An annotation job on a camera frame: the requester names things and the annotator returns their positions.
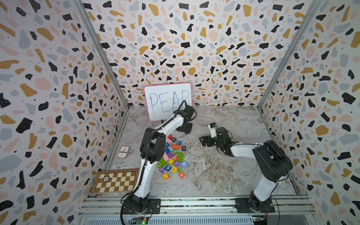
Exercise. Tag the long green block left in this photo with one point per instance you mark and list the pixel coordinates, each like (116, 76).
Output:
(163, 162)

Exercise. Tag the plain yellow block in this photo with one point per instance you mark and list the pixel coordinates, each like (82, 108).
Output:
(171, 162)

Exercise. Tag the yellow E block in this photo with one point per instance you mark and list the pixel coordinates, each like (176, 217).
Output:
(174, 169)

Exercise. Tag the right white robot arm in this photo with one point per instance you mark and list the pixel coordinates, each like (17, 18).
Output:
(274, 165)

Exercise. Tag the long green block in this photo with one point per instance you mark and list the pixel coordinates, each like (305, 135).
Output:
(163, 162)
(180, 157)

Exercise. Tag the aluminium corner post right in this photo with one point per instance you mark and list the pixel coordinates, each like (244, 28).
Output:
(313, 8)

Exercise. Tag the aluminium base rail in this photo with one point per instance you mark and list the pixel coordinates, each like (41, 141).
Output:
(199, 210)

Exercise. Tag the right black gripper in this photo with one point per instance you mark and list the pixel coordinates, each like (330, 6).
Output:
(208, 138)

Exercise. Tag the long green block right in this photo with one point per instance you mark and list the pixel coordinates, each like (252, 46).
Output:
(180, 157)

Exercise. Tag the orange A block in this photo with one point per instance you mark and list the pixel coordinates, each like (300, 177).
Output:
(182, 175)

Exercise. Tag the wooden chessboard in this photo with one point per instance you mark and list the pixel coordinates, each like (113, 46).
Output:
(120, 180)

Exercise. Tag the aluminium corner post left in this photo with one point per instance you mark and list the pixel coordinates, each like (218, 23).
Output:
(98, 47)

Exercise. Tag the orange X block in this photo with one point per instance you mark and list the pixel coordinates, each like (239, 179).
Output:
(165, 176)

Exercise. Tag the green 2 block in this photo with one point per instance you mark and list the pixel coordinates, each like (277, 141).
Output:
(175, 152)

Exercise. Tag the pink framed whiteboard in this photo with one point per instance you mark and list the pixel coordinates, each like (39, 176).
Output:
(162, 100)

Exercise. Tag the purple J block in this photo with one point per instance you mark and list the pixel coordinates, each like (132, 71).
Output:
(177, 164)

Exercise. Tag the aluminium corner post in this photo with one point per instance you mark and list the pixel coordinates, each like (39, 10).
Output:
(313, 8)
(98, 47)

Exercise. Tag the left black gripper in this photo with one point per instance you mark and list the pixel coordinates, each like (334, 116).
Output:
(189, 131)

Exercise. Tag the card game box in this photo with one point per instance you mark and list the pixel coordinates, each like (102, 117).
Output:
(123, 152)

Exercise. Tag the long orange block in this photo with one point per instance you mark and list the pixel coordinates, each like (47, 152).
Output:
(176, 147)

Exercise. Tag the blue 9 block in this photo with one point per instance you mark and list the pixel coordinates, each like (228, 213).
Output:
(168, 168)

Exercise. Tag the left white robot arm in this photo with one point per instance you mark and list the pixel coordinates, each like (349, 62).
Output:
(152, 150)

